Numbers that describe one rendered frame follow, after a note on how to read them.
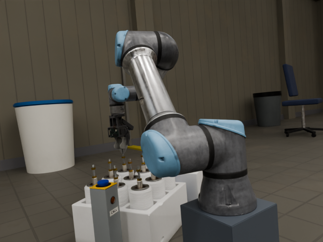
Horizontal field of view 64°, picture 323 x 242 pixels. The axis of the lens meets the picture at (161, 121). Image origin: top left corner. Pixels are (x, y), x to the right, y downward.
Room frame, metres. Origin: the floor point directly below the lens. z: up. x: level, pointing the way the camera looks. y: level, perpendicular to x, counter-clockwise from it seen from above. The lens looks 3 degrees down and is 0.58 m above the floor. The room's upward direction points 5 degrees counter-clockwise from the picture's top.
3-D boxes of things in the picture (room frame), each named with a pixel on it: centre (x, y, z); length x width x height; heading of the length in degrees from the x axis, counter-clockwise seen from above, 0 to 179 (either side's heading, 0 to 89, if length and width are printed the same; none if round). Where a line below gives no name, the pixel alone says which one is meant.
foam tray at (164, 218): (1.19, 0.16, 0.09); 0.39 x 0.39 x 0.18; 64
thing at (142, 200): (1.03, 0.11, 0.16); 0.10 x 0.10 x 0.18
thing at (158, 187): (1.14, 0.06, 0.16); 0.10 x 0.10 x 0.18
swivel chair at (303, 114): (3.60, -1.98, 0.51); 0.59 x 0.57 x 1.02; 32
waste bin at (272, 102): (5.14, -2.14, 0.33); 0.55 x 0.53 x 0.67; 125
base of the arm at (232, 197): (0.67, -0.16, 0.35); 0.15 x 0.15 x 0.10
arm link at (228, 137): (0.67, -0.15, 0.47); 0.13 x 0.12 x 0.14; 110
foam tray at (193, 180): (1.68, -0.08, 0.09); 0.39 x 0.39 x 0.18; 65
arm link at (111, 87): (1.33, 0.22, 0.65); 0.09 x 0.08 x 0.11; 20
